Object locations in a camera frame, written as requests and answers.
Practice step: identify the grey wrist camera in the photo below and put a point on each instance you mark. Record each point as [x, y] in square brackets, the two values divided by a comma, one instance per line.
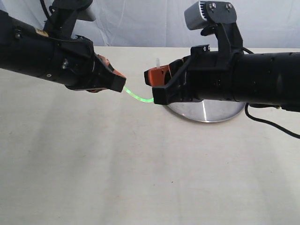
[85, 12]
[205, 13]

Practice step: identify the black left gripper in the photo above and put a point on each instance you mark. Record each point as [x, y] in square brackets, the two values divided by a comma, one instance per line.
[76, 66]

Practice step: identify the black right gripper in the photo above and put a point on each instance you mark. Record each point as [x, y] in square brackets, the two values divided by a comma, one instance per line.
[203, 75]

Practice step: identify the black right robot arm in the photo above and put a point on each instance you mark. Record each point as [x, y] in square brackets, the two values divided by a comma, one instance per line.
[261, 79]

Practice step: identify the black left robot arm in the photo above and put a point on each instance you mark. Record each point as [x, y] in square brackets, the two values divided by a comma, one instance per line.
[25, 49]

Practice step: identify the green glow stick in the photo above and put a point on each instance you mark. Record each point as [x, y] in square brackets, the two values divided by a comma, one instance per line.
[139, 98]

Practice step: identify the round stainless steel plate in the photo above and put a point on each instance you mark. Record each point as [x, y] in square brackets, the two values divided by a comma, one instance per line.
[207, 111]

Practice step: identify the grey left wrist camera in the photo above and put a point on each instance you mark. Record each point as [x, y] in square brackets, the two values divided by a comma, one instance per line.
[85, 12]

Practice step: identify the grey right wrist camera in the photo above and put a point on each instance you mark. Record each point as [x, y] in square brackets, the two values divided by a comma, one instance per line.
[205, 13]

